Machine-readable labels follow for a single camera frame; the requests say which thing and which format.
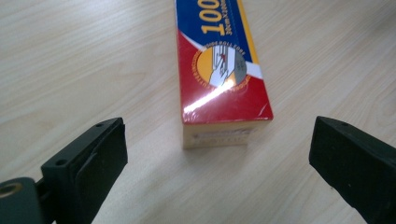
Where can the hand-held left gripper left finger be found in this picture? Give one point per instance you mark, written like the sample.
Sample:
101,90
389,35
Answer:
90,168

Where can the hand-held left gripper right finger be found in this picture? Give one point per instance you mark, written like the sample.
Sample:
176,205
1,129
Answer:
355,165

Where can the red and blue wrap box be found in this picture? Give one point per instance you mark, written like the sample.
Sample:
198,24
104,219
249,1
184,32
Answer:
222,93

